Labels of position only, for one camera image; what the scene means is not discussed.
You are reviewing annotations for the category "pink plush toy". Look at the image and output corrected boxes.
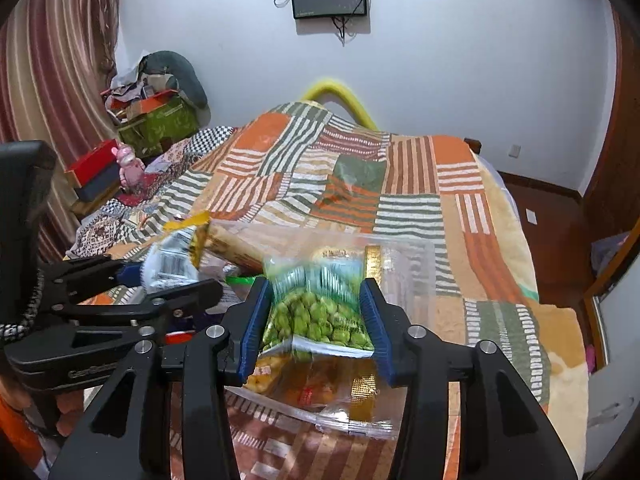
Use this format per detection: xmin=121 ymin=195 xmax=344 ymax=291
xmin=112 ymin=141 xmax=145 ymax=193

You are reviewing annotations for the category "brown wooden door frame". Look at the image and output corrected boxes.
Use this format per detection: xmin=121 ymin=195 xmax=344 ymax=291
xmin=581 ymin=0 xmax=640 ymax=311

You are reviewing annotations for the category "clear plastic storage bin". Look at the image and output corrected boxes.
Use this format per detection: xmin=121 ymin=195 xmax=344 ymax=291
xmin=206 ymin=222 xmax=436 ymax=439

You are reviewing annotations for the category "striped red curtain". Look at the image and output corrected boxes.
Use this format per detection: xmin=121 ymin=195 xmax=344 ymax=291
xmin=1 ymin=0 xmax=117 ymax=261

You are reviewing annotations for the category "left hand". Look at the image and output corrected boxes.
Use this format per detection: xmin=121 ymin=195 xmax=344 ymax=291
xmin=1 ymin=376 xmax=84 ymax=437

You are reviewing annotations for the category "red black box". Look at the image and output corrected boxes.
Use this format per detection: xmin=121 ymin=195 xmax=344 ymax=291
xmin=65 ymin=139 xmax=119 ymax=203

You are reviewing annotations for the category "green pea snack packet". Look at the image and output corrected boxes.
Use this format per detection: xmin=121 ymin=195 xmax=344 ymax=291
xmin=260 ymin=247 xmax=374 ymax=359

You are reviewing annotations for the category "patchwork striped bed blanket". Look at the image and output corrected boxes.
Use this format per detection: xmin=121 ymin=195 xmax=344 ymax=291
xmin=70 ymin=102 xmax=588 ymax=471

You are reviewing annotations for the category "yellow curved tube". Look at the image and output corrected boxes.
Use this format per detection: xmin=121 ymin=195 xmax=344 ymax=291
xmin=300 ymin=78 xmax=378 ymax=130

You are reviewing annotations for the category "yellow white snack bag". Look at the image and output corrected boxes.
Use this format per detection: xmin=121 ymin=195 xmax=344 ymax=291
xmin=140 ymin=212 xmax=210 ymax=294

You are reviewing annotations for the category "orange bread stick packet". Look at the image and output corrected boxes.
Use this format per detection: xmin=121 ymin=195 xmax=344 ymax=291
xmin=205 ymin=223 xmax=264 ymax=275

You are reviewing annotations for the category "green printed bag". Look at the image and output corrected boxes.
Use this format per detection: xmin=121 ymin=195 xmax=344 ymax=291
xmin=117 ymin=96 xmax=200 ymax=158

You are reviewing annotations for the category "white wall socket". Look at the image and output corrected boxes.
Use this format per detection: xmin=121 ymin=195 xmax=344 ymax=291
xmin=509 ymin=144 xmax=521 ymax=158

